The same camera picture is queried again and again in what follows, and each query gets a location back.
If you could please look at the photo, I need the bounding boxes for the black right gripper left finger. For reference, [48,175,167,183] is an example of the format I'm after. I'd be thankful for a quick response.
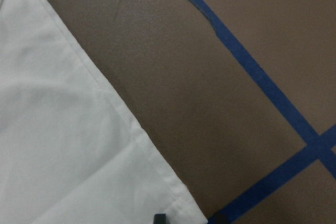
[153,214,166,224]

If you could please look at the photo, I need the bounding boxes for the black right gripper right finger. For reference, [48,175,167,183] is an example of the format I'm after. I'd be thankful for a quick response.
[209,214,228,224]

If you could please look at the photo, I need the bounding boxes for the white long-sleeve printed shirt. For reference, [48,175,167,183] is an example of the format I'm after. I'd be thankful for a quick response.
[1,0,207,223]

